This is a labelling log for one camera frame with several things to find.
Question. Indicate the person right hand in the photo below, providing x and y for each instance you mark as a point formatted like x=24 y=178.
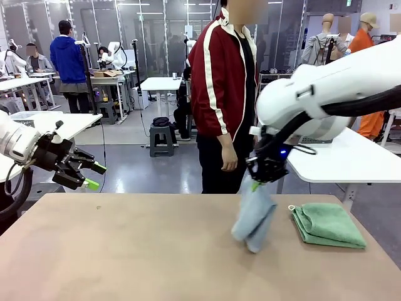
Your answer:
x=229 y=158

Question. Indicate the cardboard box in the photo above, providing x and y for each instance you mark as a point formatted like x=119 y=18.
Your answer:
x=106 y=74

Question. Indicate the black camera tripod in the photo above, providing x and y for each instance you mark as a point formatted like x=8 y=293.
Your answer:
x=329 y=50

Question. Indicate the person in blue floral shirt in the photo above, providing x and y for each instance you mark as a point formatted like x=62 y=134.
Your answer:
x=344 y=29

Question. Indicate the right forearm in red sleeve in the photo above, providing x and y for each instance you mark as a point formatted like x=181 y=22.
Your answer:
x=216 y=122

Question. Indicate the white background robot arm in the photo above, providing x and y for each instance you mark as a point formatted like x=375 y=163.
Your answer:
x=114 y=53
x=12 y=61

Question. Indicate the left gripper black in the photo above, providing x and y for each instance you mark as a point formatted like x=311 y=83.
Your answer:
x=53 y=153

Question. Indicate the person in red jacket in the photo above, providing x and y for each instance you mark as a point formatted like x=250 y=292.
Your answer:
x=219 y=94

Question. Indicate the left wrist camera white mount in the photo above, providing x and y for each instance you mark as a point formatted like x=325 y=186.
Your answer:
x=59 y=135

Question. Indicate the person in grey jacket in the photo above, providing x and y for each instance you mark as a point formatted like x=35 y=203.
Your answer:
x=37 y=62

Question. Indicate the light blue terry towel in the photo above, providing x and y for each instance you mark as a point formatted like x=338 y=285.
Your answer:
x=253 y=219

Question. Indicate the mannequin in orange shirt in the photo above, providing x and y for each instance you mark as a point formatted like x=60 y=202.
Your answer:
x=363 y=34

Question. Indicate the green terry towel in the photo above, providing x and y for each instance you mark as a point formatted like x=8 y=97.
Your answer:
x=332 y=225

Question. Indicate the black bag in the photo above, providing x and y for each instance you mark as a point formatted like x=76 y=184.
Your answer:
x=161 y=121

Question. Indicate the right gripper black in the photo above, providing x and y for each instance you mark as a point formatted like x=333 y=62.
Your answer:
x=272 y=153

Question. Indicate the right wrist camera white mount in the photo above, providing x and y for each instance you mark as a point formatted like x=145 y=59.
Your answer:
x=263 y=130

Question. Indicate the white plastic tray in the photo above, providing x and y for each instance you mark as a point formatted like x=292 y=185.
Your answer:
x=34 y=115

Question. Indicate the black camera stand pole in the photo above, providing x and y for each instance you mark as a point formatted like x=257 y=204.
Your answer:
x=136 y=66
x=87 y=78

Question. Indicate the grey step stool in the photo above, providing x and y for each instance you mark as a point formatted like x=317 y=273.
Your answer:
x=107 y=111
x=161 y=138

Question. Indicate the mannequin in grey shirt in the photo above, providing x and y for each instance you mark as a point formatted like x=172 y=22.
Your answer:
x=316 y=47

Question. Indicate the white work table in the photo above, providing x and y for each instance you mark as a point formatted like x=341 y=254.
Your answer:
x=159 y=84
x=18 y=82
x=344 y=160
x=78 y=123
x=106 y=80

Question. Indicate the white shoe shelf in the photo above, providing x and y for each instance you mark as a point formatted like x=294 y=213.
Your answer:
x=272 y=80

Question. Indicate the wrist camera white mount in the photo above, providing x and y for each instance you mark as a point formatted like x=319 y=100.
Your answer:
x=263 y=130
x=59 y=135

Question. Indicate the person in blue hoodie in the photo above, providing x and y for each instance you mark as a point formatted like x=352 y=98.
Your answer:
x=67 y=59

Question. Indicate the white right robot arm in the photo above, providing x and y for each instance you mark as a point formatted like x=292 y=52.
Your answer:
x=344 y=78

